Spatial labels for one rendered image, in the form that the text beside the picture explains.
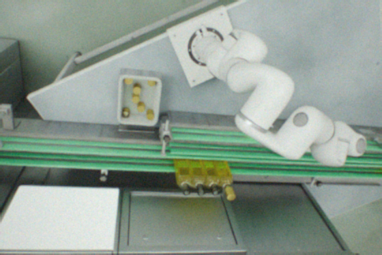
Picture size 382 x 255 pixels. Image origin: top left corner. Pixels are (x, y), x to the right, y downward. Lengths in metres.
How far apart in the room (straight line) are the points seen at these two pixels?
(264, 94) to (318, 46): 0.82
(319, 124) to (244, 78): 0.21
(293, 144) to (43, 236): 0.88
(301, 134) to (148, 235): 0.69
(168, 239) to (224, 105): 0.66
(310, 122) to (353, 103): 1.00
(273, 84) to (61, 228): 0.88
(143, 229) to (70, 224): 0.27
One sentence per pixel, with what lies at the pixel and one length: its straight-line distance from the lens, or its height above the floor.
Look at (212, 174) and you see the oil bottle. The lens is 1.25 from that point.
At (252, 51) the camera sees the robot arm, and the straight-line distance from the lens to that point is 0.87.
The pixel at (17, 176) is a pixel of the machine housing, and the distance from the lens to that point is 1.52.
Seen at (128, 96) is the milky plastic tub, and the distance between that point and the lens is 1.36.
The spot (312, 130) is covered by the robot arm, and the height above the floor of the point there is 1.44.
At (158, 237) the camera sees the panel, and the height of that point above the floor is 1.25.
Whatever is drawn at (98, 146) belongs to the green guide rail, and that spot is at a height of 0.92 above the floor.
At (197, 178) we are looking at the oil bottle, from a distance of 1.22.
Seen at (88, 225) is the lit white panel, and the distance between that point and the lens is 1.21.
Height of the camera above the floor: 2.01
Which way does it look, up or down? 59 degrees down
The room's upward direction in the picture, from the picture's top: 164 degrees clockwise
